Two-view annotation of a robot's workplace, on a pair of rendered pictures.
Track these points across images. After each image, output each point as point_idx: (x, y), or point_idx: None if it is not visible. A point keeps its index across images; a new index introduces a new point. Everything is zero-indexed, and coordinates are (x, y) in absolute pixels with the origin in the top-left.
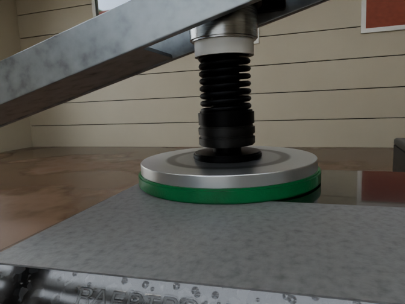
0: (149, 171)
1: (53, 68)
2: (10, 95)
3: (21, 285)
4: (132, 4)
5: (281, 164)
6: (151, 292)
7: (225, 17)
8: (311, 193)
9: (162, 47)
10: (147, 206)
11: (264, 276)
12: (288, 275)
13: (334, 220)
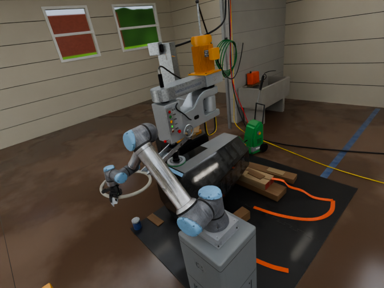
0: (176, 164)
1: (165, 160)
2: None
3: (187, 172)
4: (171, 151)
5: (183, 158)
6: (192, 168)
7: None
8: (186, 159)
9: (164, 151)
10: (180, 167)
11: (195, 164)
12: (195, 164)
13: (191, 160)
